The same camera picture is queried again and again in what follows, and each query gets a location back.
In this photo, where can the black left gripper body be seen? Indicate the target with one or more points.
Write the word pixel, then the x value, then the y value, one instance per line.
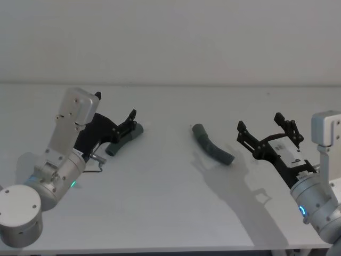
pixel 92 133

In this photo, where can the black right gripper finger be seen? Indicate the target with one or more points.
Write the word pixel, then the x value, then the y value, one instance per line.
pixel 291 128
pixel 249 138

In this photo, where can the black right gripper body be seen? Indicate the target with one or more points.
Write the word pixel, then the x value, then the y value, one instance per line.
pixel 287 157

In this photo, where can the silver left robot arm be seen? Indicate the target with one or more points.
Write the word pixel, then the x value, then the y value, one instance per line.
pixel 61 170

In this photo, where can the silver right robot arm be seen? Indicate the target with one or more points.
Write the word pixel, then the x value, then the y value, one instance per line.
pixel 317 200

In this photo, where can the grey bent plastic tube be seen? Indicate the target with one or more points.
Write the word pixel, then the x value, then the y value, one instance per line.
pixel 210 146
pixel 117 148

